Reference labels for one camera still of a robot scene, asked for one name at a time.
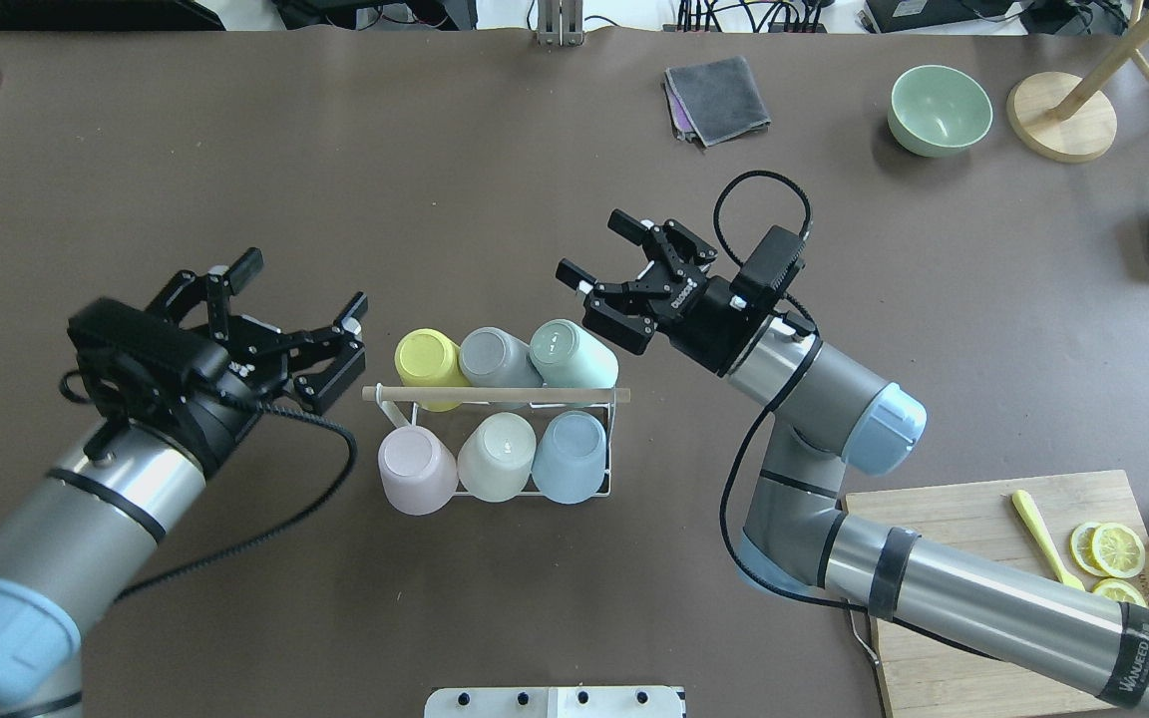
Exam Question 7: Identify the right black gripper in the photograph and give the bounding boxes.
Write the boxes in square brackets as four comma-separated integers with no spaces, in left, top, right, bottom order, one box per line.
[556,209,804,377]

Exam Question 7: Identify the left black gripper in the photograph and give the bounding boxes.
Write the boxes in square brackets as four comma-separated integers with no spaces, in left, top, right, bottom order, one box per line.
[65,247,370,470]

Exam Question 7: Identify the green plastic cup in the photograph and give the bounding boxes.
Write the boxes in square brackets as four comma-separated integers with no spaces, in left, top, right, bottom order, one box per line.
[529,319,619,388]

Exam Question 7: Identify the pink plastic cup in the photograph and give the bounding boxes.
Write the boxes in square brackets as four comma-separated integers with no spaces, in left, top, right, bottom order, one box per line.
[377,426,458,517]

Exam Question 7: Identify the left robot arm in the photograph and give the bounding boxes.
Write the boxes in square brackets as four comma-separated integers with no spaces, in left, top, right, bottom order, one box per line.
[0,248,368,717]

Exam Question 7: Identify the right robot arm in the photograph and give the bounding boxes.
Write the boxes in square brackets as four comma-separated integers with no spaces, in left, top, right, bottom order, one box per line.
[556,210,1149,715]

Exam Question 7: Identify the yellow cup on rack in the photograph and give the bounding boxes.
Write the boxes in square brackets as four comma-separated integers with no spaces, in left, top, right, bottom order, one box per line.
[395,329,471,388]

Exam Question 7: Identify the grey cup on rack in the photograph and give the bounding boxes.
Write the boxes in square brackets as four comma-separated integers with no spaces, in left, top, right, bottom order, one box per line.
[458,326,543,388]

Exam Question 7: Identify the light blue cup on rack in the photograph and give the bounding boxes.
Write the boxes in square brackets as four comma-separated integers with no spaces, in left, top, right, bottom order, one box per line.
[531,410,607,505]

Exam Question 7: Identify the white cup on rack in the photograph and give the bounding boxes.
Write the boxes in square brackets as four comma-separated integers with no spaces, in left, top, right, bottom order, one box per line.
[458,412,537,502]

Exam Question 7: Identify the grey folded cloth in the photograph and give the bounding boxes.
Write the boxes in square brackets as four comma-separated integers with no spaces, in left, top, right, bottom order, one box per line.
[664,56,771,147]

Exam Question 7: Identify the green bowl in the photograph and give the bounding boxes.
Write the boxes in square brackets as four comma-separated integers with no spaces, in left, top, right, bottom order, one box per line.
[888,65,993,159]

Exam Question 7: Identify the yellow plastic knife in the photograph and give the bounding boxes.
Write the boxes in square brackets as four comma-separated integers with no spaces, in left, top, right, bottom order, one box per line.
[1009,491,1085,590]

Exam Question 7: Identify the wooden mug tree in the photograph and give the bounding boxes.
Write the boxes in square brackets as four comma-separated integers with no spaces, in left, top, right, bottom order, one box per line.
[1004,10,1149,164]

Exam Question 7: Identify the wooden cutting board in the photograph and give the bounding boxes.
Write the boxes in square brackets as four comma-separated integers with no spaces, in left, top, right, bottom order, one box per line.
[836,470,1149,717]

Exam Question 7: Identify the lemon slices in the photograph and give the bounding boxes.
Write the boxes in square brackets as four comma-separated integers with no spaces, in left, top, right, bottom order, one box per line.
[1069,522,1148,607]

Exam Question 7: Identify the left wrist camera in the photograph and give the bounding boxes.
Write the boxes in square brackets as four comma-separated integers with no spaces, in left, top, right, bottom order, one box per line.
[67,298,229,397]

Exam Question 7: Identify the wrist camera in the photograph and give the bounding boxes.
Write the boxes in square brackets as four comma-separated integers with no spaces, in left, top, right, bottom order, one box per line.
[67,298,229,397]
[731,224,805,312]

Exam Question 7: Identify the white wire cup rack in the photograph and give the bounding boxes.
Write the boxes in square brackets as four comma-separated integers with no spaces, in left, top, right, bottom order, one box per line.
[363,385,630,514]

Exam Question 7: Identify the aluminium frame post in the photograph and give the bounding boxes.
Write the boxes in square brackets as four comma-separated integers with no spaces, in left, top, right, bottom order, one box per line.
[535,0,586,47]

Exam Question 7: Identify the white camera stand base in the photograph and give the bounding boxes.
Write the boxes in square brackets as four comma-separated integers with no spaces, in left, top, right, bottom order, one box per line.
[424,685,688,717]

